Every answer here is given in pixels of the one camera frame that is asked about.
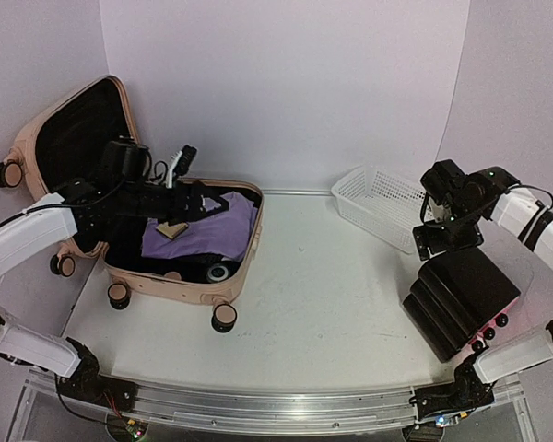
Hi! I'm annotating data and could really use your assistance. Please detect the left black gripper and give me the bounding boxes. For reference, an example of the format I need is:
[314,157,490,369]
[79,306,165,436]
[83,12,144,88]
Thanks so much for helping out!
[114,180,229,226]

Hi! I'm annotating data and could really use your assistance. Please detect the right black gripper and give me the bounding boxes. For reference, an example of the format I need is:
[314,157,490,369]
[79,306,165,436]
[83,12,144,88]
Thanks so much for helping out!
[413,200,484,262]

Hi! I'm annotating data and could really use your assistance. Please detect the small tan square box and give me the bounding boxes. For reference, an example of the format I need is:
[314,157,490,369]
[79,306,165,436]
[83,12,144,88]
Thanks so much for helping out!
[156,223,189,240]

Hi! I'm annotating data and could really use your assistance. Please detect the pink hard-shell suitcase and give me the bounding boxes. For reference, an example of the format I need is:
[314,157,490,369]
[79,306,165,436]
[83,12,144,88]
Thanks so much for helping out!
[0,76,264,333]

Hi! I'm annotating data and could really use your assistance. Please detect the black pink tiered rack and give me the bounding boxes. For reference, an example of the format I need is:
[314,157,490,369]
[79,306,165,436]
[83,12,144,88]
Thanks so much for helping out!
[402,248,521,363]

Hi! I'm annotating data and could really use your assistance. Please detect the round glass cosmetic jar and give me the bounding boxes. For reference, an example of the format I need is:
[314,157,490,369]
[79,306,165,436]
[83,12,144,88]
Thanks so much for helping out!
[206,262,231,284]

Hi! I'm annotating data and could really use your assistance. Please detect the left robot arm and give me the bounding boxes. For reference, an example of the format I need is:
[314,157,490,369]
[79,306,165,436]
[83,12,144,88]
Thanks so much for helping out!
[0,139,229,402]

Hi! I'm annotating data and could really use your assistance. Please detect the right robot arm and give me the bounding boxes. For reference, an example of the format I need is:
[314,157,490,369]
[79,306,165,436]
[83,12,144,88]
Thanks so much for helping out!
[403,159,553,417]

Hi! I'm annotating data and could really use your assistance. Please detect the folded purple shirt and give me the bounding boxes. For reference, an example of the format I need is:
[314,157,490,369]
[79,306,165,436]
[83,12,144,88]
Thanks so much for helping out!
[141,192,258,261]

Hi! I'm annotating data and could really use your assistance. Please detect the white plastic mesh basket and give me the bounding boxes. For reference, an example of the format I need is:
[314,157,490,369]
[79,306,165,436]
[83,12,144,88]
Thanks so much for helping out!
[331,166,425,254]

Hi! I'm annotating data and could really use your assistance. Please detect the pink round compact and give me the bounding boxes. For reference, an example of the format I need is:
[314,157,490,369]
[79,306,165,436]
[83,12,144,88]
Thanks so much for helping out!
[164,272,182,281]

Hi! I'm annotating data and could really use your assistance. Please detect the black folded clothing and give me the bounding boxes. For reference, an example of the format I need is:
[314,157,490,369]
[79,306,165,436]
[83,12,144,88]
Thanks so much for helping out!
[104,218,241,284]

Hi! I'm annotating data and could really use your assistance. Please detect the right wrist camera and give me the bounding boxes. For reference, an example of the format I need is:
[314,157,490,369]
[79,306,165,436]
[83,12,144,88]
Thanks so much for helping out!
[429,196,450,224]

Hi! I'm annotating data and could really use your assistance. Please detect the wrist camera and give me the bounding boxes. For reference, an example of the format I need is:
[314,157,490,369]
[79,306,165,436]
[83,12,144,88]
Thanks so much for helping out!
[429,196,450,224]
[165,145,197,189]

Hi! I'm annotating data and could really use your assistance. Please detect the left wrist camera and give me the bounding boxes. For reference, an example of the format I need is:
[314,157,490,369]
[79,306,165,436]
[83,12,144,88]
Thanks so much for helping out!
[165,145,197,189]

